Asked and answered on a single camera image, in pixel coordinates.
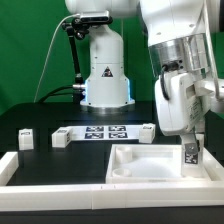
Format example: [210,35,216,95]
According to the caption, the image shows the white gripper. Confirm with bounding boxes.
[155,71,210,154]

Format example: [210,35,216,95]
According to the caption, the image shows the white square tabletop tray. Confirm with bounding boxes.
[105,144,210,184]

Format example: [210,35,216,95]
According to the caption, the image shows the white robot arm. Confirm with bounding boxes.
[65,0,224,154]

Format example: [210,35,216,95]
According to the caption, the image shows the AprilTag marker sheet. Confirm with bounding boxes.
[71,125,141,141]

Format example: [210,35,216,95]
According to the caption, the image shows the white U-shaped fence wall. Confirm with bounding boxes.
[0,152,224,211]

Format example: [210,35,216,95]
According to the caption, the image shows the black cable bundle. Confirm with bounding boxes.
[37,84,76,103]

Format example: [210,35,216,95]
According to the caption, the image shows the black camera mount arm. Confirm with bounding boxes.
[61,18,93,101]

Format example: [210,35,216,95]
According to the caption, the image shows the grey camera on mount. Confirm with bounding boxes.
[80,11,110,23]

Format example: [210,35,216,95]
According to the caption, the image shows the white camera cable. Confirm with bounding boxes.
[33,13,81,103]

